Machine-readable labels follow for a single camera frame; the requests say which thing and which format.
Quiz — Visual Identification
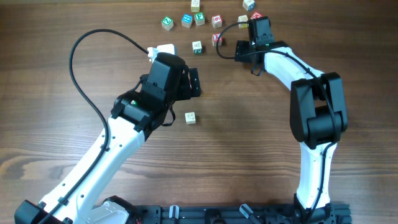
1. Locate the black camera cable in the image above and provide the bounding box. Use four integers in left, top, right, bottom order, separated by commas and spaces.
215, 21, 338, 223
37, 29, 150, 224

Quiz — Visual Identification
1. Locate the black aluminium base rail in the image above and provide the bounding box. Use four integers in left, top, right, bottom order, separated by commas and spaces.
133, 203, 353, 224

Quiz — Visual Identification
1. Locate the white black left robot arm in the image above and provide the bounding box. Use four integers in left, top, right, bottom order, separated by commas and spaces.
14, 52, 201, 223

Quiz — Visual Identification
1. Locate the black left camera cable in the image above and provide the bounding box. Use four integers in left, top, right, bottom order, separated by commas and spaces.
37, 29, 150, 224

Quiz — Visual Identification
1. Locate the blue letter block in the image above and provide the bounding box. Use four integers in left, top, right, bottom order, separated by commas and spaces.
182, 14, 193, 29

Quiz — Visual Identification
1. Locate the red M letter block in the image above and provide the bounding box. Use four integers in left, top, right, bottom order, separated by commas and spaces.
251, 11, 264, 19

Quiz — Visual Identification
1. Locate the yellow edged top block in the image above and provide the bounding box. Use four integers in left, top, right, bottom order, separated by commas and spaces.
190, 0, 200, 12

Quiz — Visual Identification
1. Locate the black right camera cable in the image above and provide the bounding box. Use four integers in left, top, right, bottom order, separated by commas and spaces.
215, 21, 338, 223

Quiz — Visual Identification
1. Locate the red Y letter block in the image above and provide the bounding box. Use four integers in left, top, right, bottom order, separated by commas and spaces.
211, 33, 223, 47

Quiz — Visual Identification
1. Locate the green Z letter block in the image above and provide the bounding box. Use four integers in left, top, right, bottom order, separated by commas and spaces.
161, 16, 174, 31

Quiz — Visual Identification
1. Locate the blue edged top block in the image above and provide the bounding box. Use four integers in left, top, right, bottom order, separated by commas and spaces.
243, 0, 256, 11

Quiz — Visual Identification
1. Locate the plain beige picture block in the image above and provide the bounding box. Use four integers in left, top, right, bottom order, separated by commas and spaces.
185, 112, 196, 124

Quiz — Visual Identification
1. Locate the green J letter block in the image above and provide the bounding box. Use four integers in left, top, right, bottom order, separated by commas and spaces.
192, 41, 203, 55

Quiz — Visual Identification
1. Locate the green F letter block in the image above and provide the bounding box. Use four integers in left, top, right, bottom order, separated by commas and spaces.
194, 12, 205, 26

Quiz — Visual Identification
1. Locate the yellow picture block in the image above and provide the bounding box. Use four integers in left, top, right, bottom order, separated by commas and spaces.
238, 15, 248, 29

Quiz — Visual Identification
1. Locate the red 9 number block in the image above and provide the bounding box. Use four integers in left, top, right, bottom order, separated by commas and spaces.
211, 14, 223, 29

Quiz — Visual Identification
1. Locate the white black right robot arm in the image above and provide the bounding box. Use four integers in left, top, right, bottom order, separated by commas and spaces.
234, 17, 352, 223

